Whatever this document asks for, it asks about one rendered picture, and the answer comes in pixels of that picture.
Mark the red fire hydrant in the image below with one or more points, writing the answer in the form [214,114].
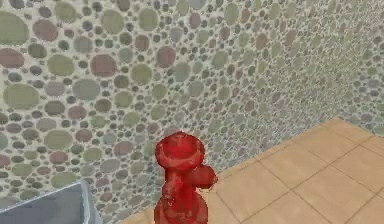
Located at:
[180,180]

